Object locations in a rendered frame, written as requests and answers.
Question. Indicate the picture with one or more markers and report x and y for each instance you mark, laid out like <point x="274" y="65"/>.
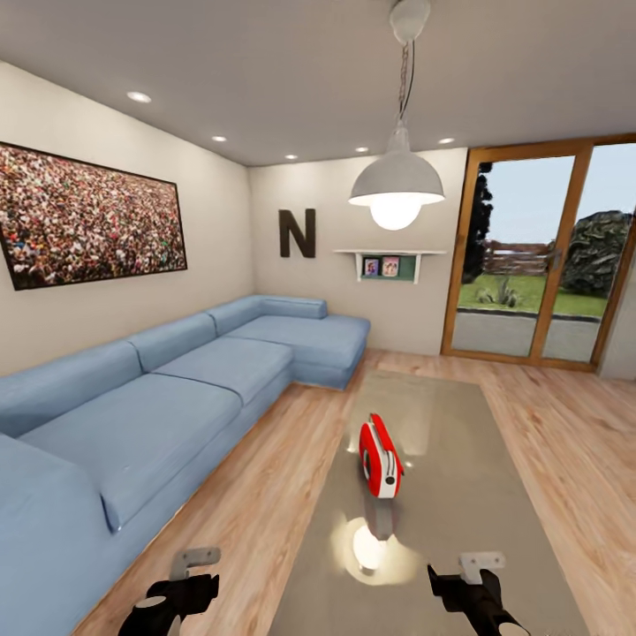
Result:
<point x="66" y="221"/>
<point x="372" y="266"/>
<point x="390" y="265"/>

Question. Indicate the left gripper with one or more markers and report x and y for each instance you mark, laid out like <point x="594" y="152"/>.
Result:
<point x="197" y="591"/>

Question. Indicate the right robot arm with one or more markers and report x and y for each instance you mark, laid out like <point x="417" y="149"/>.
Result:
<point x="476" y="592"/>

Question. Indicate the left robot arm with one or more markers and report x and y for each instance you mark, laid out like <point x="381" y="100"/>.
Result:
<point x="168" y="602"/>

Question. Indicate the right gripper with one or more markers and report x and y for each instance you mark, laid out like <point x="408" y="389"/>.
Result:
<point x="458" y="596"/>

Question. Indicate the radio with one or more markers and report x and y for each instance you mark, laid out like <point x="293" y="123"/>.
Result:
<point x="381" y="466"/>

